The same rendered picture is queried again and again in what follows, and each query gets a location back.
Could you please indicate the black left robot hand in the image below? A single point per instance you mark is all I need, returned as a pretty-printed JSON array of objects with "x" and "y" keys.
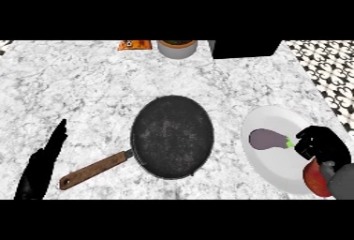
[{"x": 38, "y": 168}]

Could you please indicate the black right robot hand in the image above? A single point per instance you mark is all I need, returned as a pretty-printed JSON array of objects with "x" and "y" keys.
[{"x": 322, "y": 145}]

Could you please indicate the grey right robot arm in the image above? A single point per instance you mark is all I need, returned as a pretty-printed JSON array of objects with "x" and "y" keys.
[{"x": 342, "y": 181}]

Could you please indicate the white plate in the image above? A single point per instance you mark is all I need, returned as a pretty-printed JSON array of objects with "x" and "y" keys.
[{"x": 276, "y": 156}]

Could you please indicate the red pear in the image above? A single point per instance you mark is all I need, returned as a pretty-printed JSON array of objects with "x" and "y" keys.
[{"x": 316, "y": 179}]

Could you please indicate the purple eggplant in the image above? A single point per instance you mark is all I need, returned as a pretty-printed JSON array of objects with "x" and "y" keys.
[{"x": 267, "y": 139}]

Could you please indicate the black appliance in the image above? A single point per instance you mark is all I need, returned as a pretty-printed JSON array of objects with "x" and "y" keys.
[{"x": 243, "y": 48}]

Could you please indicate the grey plant pot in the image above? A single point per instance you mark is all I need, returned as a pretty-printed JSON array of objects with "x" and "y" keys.
[{"x": 177, "y": 48}]

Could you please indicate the orange packet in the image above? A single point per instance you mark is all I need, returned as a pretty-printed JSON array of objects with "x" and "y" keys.
[{"x": 134, "y": 45}]

